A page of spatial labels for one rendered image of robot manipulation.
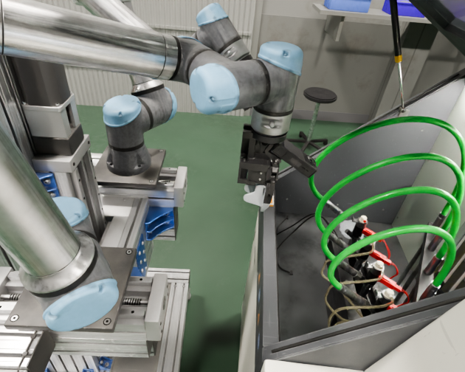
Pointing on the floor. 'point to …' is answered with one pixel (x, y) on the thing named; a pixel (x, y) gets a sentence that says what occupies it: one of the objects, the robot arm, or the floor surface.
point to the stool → (324, 96)
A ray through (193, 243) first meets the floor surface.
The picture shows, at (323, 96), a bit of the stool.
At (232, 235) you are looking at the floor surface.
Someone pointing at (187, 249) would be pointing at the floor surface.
